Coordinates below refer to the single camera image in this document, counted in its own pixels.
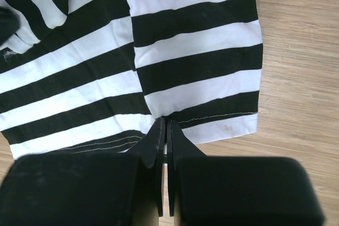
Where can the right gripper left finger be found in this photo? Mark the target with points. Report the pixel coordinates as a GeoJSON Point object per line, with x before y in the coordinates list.
{"type": "Point", "coordinates": [88, 188]}

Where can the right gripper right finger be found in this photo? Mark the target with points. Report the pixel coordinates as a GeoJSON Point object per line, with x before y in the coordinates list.
{"type": "Point", "coordinates": [229, 190]}

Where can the black white striped tank top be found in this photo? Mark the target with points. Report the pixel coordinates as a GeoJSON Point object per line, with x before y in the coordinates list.
{"type": "Point", "coordinates": [94, 75]}

